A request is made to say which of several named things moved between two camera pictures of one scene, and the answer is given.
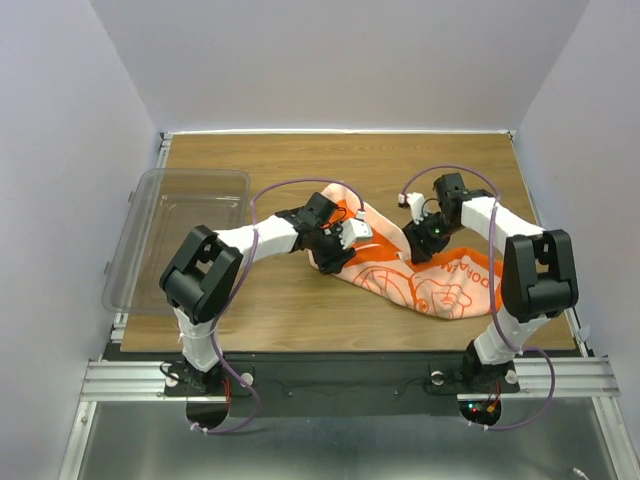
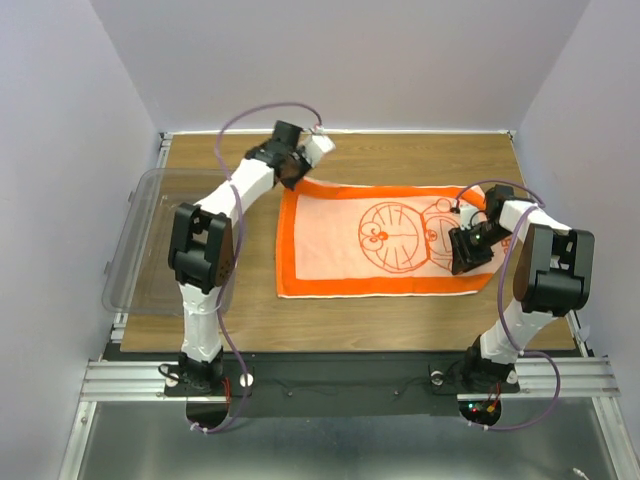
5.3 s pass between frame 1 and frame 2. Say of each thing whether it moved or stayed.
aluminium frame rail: stayed
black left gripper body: moved
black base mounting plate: stayed
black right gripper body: moved
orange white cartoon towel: moved
